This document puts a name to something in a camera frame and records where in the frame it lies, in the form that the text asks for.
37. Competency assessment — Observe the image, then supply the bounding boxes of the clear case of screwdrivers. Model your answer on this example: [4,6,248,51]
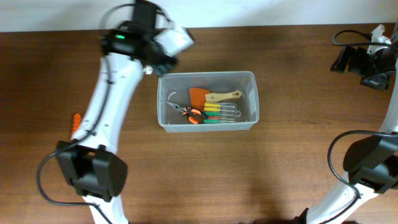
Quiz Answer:
[204,102,242,124]

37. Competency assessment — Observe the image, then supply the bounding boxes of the clear plastic container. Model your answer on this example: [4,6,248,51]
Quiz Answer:
[157,71,259,133]

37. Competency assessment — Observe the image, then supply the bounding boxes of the orange perforated bar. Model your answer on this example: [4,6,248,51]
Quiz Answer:
[72,113,81,136]

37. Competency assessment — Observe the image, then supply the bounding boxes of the orange-black needle-nose pliers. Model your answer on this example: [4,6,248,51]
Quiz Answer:
[167,101,209,124]

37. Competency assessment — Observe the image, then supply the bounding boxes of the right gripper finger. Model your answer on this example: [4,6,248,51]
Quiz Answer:
[330,47,350,73]
[360,72,393,91]

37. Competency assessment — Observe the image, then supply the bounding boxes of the orange scraper with wooden handle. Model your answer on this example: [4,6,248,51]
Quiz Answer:
[189,88,243,106]

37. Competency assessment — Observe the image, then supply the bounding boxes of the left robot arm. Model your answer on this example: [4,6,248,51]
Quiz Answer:
[52,1,193,223]

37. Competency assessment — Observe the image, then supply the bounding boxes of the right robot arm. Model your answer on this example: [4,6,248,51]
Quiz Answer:
[293,24,397,224]

